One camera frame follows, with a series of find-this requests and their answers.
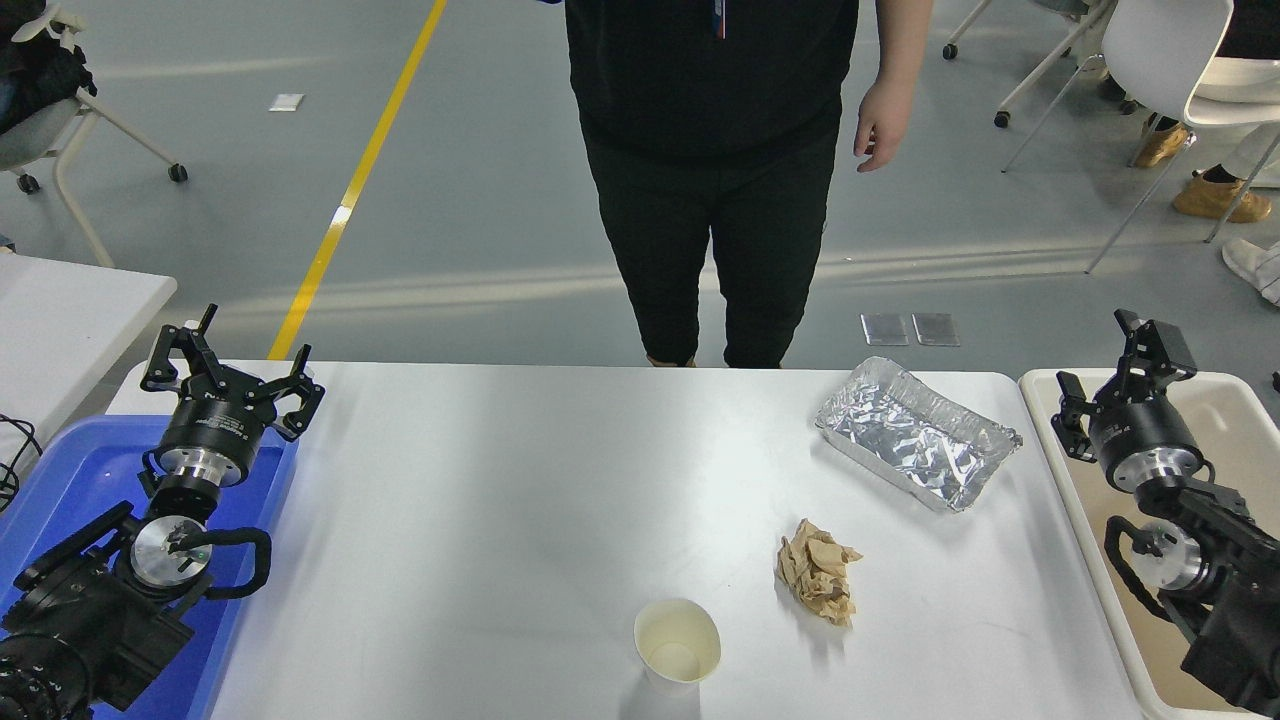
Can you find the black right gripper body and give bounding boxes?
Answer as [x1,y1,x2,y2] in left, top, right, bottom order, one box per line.
[1088,394,1202,480]

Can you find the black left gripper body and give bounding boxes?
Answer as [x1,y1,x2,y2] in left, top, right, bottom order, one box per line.
[155,386,269,471]

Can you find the silver foil tray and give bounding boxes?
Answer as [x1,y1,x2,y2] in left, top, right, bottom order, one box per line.
[814,356,1024,514]

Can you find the white paper cup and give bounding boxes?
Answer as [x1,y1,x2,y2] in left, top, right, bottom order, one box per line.
[633,598,723,698]

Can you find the person's left hand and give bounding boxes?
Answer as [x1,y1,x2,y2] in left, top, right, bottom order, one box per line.
[853,78,919,174]

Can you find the large pale plastic bin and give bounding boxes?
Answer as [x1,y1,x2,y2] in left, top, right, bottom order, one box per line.
[1018,368,1280,720]

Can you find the person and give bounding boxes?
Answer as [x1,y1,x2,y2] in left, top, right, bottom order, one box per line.
[1222,238,1280,306]
[540,0,936,369]
[1133,0,1280,223]

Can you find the white side table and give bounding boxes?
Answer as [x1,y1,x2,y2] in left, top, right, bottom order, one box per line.
[0,252,179,481]

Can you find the blue plastic tray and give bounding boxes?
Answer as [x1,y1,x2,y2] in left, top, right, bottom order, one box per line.
[0,415,301,720]

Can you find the white wheeled chair base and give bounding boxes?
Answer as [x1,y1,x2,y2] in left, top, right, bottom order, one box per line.
[942,0,1116,129]

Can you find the crumpled tan paper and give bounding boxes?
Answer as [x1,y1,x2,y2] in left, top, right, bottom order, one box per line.
[775,518,864,629]

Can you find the white shell chair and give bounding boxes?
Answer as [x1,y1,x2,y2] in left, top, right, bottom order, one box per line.
[1003,0,1280,274]

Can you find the black jacket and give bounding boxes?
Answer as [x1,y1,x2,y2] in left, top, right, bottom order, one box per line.
[0,0,98,136]

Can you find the thin black cable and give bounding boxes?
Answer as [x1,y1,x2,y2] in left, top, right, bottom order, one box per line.
[0,413,43,514]

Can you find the grey chair with white frame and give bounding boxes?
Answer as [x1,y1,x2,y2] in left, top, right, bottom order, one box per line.
[0,0,189,269]

